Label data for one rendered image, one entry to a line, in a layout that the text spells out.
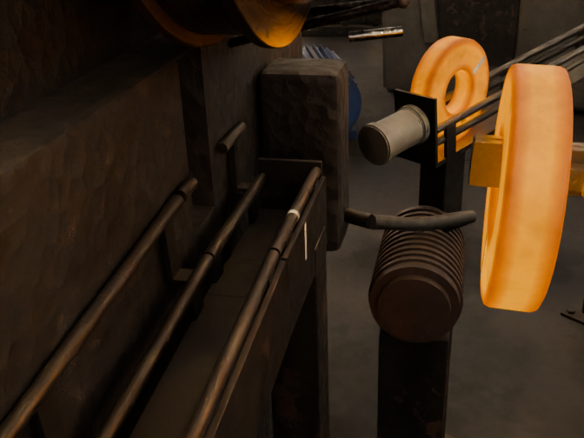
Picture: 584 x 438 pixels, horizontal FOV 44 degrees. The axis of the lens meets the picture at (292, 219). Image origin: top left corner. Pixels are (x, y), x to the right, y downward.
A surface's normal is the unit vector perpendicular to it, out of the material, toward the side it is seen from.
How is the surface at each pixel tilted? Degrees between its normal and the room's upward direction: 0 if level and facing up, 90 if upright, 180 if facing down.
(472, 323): 0
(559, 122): 37
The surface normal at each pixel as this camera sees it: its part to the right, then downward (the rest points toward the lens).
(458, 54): 0.68, 0.30
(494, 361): -0.04, -0.90
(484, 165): -0.21, 0.44
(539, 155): -0.17, -0.18
